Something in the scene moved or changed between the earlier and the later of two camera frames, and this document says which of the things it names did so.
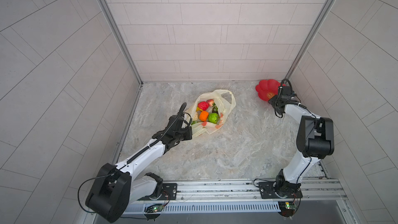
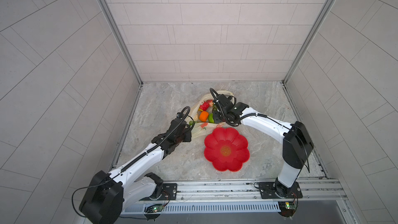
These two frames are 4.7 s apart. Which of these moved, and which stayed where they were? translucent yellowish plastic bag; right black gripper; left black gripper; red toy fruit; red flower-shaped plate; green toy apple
Moved: red flower-shaped plate; right black gripper
Stayed: red toy fruit; left black gripper; green toy apple; translucent yellowish plastic bag
